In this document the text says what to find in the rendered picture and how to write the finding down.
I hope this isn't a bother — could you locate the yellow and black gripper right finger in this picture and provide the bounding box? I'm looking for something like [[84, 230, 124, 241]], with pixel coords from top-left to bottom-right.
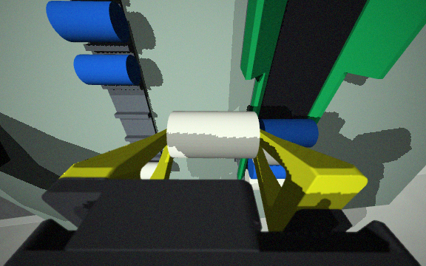
[[253, 129, 368, 231]]

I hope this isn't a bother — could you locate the blue cylinder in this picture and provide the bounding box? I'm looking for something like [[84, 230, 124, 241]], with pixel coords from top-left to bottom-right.
[[73, 54, 141, 85], [46, 1, 129, 43], [259, 119, 319, 148], [248, 159, 286, 179]]

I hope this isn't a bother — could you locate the grey cylinder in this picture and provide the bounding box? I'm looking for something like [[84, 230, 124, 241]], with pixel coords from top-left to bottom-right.
[[141, 162, 159, 180]]

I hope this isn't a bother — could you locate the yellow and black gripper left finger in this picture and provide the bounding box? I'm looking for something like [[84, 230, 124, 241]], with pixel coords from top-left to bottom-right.
[[60, 129, 174, 180]]

